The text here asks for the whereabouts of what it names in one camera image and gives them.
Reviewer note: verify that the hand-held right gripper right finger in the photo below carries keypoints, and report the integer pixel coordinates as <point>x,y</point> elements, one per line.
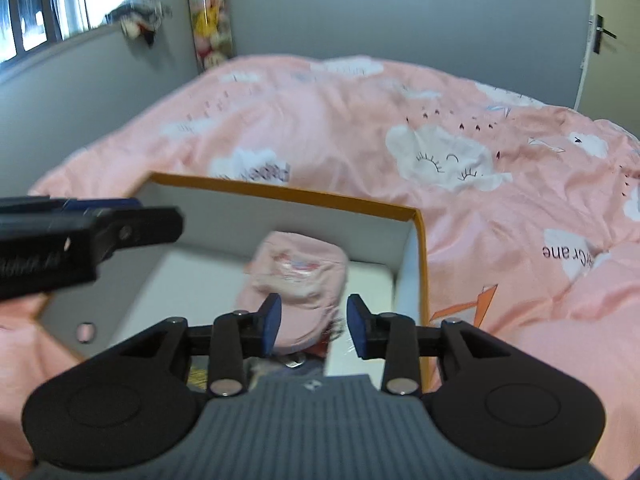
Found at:
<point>357,322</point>

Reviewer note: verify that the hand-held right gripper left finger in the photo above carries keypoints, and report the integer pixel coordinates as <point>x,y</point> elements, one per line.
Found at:
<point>271,320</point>

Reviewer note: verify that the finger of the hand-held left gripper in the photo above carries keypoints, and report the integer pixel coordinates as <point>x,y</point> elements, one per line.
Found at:
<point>145,227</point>
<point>105,203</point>

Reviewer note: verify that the pink pouch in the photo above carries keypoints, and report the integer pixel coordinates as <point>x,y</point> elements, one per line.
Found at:
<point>300,270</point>

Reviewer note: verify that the orange cardboard box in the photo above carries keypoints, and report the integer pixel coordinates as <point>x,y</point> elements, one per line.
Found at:
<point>225,210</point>

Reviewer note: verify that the white glasses case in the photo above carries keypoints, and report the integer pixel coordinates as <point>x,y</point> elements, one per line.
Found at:
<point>372,280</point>

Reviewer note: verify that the small silver metal object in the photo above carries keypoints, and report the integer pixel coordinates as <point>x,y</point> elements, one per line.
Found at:
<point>295,361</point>

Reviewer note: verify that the small pink round object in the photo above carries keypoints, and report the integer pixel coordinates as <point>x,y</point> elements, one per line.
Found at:
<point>86,333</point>

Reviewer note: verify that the plush toy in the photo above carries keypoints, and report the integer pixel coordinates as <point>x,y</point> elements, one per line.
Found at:
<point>142,15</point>

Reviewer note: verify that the pink printed blanket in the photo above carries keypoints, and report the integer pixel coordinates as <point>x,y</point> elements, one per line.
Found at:
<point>350,125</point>

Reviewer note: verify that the hanging plush toy organizer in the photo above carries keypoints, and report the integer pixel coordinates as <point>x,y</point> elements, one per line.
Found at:
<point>210,15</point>

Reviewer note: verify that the door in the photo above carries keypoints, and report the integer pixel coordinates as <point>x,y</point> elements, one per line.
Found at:
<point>620,60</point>

